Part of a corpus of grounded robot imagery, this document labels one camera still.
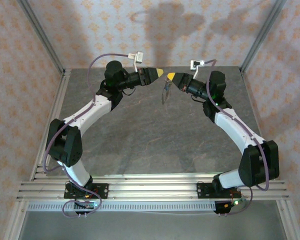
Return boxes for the narrow aluminium crossbeam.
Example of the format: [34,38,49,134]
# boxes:
[31,171,275,182]

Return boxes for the wide aluminium crossbeam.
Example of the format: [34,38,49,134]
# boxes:
[16,180,291,202]

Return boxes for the black controller board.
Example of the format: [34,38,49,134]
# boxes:
[73,199,101,216]
[214,199,246,216]

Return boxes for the grey metal lower panel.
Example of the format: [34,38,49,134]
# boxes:
[17,211,288,240]

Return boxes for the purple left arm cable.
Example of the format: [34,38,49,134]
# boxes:
[43,53,130,219]

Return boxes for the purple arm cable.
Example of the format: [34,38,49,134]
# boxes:
[204,59,270,216]
[43,53,130,219]

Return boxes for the aluminium side rail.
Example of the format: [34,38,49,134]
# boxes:
[241,70,276,177]
[29,69,72,182]

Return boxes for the aluminium frame post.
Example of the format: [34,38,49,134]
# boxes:
[239,0,289,74]
[16,0,66,75]

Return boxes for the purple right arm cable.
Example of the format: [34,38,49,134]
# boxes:
[204,59,270,216]

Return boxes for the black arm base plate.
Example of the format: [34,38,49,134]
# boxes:
[196,182,242,200]
[64,183,109,200]

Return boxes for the slotted grey cable duct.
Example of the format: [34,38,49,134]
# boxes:
[27,201,217,212]

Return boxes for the aluminium lower frame rail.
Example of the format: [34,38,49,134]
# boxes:
[3,199,28,240]
[276,199,300,240]

